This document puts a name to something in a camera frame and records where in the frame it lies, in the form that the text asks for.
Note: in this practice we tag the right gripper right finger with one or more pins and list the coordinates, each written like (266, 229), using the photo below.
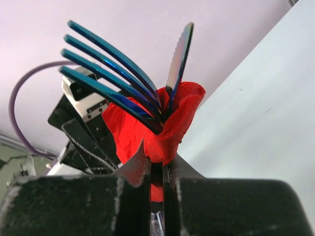
(194, 205)

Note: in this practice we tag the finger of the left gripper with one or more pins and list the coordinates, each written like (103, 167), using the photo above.
(89, 150)

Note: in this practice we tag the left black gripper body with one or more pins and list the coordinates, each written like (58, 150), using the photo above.
(96, 127)

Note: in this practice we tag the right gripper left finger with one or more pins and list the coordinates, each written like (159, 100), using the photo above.
(82, 205)

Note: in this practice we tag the red paper napkin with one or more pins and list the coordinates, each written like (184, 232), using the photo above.
(128, 132)

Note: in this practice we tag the iridescent knife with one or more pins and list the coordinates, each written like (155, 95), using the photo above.
(178, 65)

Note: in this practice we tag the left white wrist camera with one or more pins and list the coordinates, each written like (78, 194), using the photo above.
(86, 103)

